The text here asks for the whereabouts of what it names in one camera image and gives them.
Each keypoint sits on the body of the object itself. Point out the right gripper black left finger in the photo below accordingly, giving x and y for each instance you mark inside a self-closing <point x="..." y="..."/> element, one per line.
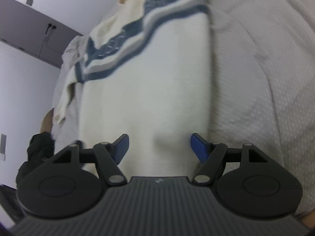
<point x="74" y="180"/>

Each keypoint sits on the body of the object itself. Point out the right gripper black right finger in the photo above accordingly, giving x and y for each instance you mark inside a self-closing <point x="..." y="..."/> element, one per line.
<point x="246" y="180"/>

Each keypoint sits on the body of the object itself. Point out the grey dotted bed sheet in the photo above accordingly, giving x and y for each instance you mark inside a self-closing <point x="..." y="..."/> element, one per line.
<point x="261" y="83"/>

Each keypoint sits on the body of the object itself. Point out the purple grey headboard panel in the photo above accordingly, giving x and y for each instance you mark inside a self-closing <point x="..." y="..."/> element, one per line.
<point x="24" y="28"/>

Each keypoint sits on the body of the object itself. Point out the white fleece blue striped garment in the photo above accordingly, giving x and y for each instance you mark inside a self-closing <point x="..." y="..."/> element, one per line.
<point x="145" y="72"/>

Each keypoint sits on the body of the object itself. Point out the small grey wall switch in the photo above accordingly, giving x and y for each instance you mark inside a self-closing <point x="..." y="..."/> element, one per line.
<point x="29" y="2"/>

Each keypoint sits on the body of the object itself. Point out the black clothing pile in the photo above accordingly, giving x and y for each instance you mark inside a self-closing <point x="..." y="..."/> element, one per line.
<point x="41" y="147"/>

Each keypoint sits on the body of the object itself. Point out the black earphones on headboard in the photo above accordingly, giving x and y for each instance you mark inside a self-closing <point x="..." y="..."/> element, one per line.
<point x="50" y="27"/>

